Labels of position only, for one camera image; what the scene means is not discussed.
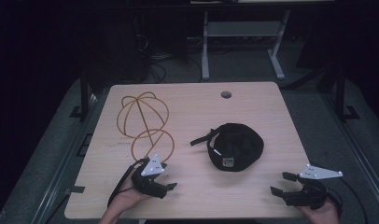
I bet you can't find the person's left hand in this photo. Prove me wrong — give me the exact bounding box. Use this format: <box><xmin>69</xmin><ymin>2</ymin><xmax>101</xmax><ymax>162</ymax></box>
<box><xmin>107</xmin><ymin>176</ymin><xmax>152</xmax><ymax>217</ymax></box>

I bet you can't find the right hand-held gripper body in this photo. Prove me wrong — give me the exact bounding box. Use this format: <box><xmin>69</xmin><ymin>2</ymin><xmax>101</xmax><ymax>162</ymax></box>
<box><xmin>283</xmin><ymin>163</ymin><xmax>344</xmax><ymax>210</ymax></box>

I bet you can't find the white metal desk frame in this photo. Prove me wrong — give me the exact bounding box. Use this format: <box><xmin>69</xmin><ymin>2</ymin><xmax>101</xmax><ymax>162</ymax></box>
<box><xmin>201</xmin><ymin>8</ymin><xmax>292</xmax><ymax>82</ymax></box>

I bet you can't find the black cap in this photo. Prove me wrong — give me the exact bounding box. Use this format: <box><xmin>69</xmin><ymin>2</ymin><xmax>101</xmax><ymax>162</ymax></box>
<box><xmin>189</xmin><ymin>122</ymin><xmax>265</xmax><ymax>173</ymax></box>

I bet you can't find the gold wire hat stand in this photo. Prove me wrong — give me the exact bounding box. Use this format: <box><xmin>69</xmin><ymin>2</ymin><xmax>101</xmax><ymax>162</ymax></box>
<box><xmin>116</xmin><ymin>91</ymin><xmax>175</xmax><ymax>163</ymax></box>

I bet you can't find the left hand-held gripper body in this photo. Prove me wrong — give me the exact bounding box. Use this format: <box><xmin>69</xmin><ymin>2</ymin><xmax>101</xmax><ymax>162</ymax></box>
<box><xmin>130</xmin><ymin>153</ymin><xmax>169</xmax><ymax>200</ymax></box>

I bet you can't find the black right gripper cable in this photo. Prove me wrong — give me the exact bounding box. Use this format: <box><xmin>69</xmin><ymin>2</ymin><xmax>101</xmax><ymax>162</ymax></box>
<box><xmin>325</xmin><ymin>176</ymin><xmax>370</xmax><ymax>224</ymax></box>

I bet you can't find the tangle of floor cables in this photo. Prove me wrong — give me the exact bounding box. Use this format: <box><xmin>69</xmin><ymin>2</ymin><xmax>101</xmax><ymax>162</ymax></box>
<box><xmin>134</xmin><ymin>32</ymin><xmax>204</xmax><ymax>84</ymax></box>

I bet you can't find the black metal stand post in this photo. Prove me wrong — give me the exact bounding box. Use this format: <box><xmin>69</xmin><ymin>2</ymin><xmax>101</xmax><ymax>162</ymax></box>
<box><xmin>69</xmin><ymin>66</ymin><xmax>97</xmax><ymax>120</ymax></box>
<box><xmin>332</xmin><ymin>66</ymin><xmax>361</xmax><ymax>122</ymax></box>

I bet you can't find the person's right hand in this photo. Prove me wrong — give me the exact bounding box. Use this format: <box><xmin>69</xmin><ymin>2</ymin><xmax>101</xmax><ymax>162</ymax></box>
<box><xmin>297</xmin><ymin>199</ymin><xmax>341</xmax><ymax>224</ymax></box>

